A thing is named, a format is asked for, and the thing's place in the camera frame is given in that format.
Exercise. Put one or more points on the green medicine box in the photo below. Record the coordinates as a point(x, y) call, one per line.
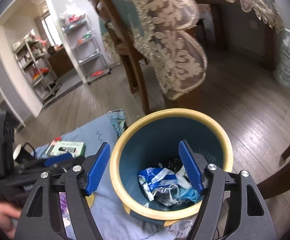
point(60, 147)

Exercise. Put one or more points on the person's left hand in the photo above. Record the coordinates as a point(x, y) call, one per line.
point(7, 213)

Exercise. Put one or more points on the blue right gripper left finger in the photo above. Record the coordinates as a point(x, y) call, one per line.
point(94, 166)

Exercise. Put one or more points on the blue white plastic wrapper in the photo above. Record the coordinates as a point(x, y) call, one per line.
point(156, 178)

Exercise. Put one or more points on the brown wooden cabinet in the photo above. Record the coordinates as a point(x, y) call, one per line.
point(60, 62)

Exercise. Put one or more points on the yellow rimmed teal trash bin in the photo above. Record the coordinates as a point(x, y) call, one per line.
point(154, 139)

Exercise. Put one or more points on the white rolling shelf cart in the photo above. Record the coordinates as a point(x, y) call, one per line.
point(83, 44)

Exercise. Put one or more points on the blue face mask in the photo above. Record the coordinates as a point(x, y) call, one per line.
point(179, 195)

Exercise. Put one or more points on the metal kitchen shelf rack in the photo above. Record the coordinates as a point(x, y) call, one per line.
point(32, 58)

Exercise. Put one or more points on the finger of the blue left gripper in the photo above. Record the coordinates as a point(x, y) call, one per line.
point(57, 159)

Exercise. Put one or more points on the teal lace tablecloth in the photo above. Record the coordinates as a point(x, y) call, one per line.
point(159, 29)

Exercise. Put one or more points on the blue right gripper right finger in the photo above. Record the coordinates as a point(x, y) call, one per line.
point(191, 167)

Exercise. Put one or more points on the wooden dining chair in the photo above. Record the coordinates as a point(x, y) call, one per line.
point(126, 34)

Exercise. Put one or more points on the light blue cartoon cloth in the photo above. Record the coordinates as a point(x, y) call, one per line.
point(108, 212)

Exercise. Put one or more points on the black ceramic mug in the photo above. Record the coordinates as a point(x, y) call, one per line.
point(21, 155)

